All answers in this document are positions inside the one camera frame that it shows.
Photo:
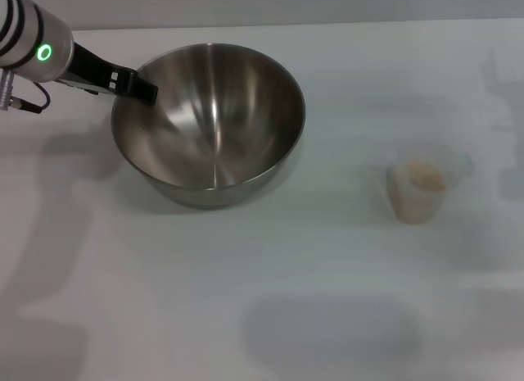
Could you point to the white rice grains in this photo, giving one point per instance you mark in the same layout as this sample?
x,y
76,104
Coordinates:
x,y
423,177

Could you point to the clear plastic measuring cup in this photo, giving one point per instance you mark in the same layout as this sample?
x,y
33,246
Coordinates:
x,y
413,205

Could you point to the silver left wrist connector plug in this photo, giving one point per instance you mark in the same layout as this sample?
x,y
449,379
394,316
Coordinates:
x,y
5,90

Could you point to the stainless steel mixing bowl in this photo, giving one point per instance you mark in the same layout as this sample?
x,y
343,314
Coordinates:
x,y
229,110

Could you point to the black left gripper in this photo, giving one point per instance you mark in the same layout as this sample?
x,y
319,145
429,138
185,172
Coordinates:
x,y
94,71

